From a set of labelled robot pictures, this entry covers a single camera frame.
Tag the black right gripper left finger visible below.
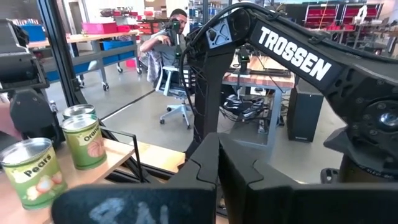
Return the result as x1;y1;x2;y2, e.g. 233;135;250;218
51;132;224;224

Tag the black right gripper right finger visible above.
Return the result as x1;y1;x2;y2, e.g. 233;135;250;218
219;136;398;224

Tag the green labelled tin can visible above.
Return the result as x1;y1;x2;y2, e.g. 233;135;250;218
0;136;68;211
60;113;108;171
62;104;97;121

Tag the wooden shelf with black legs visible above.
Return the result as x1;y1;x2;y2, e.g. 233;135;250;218
0;126;144;224

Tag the black computer tower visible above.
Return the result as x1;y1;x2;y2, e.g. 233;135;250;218
286;76;325;143

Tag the white office chair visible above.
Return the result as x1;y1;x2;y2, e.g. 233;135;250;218
154;51;195;130

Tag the wooden desk with grey legs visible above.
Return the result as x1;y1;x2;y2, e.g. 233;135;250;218
222;55;296;150

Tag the person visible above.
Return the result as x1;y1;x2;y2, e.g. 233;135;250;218
139;8;189;68

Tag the black bulky device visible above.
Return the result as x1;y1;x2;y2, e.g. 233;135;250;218
0;18;63;150

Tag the grey workbench with wheels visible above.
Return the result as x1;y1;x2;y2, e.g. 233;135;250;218
27;29;144;93

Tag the blue storage bin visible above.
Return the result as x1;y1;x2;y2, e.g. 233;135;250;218
101;39;137;51

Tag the pink storage bin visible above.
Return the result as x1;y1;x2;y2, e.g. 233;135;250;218
81;22;118;34

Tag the rack with red bins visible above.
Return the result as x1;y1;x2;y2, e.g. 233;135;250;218
303;2;383;30

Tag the black cable bundle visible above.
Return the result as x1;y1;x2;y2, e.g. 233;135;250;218
222;93;266;121

